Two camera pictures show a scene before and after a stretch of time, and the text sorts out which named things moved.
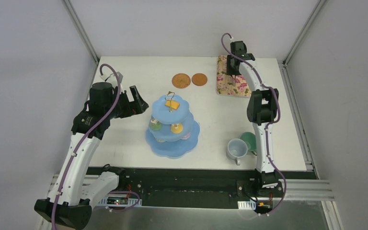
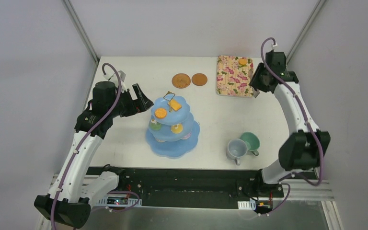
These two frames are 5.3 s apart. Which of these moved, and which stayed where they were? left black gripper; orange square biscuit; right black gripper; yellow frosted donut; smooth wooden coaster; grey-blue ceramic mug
Moved: right black gripper; orange square biscuit
Stayed: yellow frosted donut; smooth wooden coaster; left black gripper; grey-blue ceramic mug
